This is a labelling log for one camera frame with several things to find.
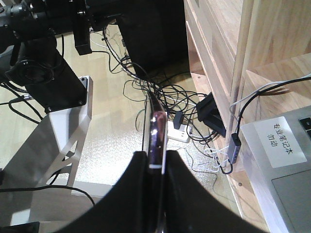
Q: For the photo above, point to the grey usb hub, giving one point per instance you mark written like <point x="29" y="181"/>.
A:
<point x="234" y="148"/>

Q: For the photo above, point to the silver laptop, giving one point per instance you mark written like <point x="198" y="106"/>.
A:
<point x="279" y="169"/>

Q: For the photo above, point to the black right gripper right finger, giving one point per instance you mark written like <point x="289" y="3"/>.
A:
<point x="191" y="209"/>

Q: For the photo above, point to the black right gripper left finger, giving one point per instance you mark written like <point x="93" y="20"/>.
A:
<point x="131" y="206"/>

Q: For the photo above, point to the light wooden shelf unit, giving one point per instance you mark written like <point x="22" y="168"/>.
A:
<point x="254" y="54"/>

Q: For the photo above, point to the white power strip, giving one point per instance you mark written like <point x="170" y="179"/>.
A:
<point x="182" y="134"/>

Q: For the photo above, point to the white metal robot stand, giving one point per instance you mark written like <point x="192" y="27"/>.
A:
<point x="39" y="181"/>

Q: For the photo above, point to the black computer tower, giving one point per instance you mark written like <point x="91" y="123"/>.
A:
<point x="154" y="32"/>

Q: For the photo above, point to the black box on floor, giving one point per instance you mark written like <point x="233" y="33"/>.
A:
<point x="208" y="113"/>

